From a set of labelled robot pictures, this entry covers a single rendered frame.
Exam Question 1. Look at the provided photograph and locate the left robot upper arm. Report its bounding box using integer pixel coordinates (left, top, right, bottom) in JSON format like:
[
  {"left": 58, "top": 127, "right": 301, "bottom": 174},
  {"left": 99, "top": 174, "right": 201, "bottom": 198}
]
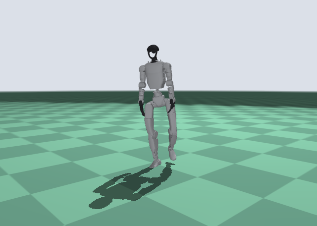
[{"left": 162, "top": 62, "right": 172, "bottom": 86}]

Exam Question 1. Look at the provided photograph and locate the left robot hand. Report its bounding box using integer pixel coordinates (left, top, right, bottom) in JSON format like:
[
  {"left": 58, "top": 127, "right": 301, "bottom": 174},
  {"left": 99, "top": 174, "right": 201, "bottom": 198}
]
[{"left": 168, "top": 99, "right": 175, "bottom": 113}]

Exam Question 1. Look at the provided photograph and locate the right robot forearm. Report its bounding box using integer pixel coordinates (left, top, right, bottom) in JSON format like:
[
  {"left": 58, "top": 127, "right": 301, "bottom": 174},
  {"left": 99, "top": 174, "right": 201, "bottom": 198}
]
[{"left": 138, "top": 88, "right": 145, "bottom": 103}]

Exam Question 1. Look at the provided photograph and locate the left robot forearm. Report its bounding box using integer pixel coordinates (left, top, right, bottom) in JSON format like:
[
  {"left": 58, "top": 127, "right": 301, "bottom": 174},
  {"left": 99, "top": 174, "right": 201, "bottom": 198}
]
[{"left": 168, "top": 80, "right": 176, "bottom": 103}]

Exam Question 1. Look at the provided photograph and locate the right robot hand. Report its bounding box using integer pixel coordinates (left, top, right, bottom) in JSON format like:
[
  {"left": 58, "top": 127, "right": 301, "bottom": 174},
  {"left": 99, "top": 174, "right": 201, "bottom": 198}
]
[{"left": 139, "top": 100, "right": 145, "bottom": 116}]

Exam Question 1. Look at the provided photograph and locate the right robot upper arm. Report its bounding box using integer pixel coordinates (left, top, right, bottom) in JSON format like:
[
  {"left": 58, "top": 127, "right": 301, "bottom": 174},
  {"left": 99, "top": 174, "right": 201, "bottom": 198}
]
[{"left": 139, "top": 65, "right": 146, "bottom": 88}]

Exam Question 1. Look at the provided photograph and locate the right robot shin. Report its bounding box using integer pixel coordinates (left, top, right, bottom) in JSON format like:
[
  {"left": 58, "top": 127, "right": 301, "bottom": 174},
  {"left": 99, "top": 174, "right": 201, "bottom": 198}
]
[{"left": 148, "top": 134, "right": 159, "bottom": 162}]

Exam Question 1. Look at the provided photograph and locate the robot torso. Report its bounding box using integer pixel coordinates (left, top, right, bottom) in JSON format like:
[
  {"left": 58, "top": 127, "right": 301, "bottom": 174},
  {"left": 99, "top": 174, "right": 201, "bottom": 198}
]
[{"left": 145, "top": 59, "right": 166, "bottom": 108}]

